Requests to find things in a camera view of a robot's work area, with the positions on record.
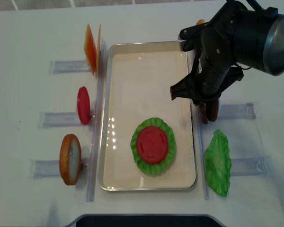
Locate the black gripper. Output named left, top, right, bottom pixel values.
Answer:
left=170, top=0, right=247, bottom=104

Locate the dark base at bottom edge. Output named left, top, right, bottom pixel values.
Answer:
left=75, top=214, right=222, bottom=227

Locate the metal baking tray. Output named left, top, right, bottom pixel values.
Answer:
left=98, top=41, right=196, bottom=192

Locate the clear left rail strip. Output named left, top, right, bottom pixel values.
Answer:
left=87, top=38, right=107, bottom=202

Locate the clear tomato rack track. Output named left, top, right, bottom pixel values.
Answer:
left=38, top=112, right=83, bottom=128

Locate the clear cheese rack track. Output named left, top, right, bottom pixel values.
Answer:
left=49, top=60, right=90, bottom=74

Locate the brown meat patty front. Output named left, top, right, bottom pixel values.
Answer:
left=206, top=98, right=219, bottom=122

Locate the red tomato slice in tray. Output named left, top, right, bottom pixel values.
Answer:
left=136, top=126, right=168, bottom=164

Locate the orange cheese slice right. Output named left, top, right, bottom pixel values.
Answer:
left=96, top=25, right=101, bottom=76

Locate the clear lettuce rack track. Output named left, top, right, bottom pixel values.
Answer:
left=231, top=156, right=271, bottom=176

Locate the lettuce leaf in tray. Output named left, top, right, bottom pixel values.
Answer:
left=130, top=117, right=177, bottom=176

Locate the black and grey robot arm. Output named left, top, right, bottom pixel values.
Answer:
left=170, top=0, right=284, bottom=105

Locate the bun half left rack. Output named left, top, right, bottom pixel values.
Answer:
left=59, top=134, right=81, bottom=185

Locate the green lettuce leaf standing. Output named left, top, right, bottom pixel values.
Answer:
left=204, top=129, right=232, bottom=197

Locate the clear patty rack track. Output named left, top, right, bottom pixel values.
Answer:
left=218, top=102, right=260, bottom=120

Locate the bun half outer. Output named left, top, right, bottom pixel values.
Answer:
left=196, top=19, right=205, bottom=26

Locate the red tomato slice standing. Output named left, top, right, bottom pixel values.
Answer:
left=77, top=87, right=90, bottom=125

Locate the clear left bun rack track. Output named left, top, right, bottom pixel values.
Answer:
left=30, top=158, right=89, bottom=178

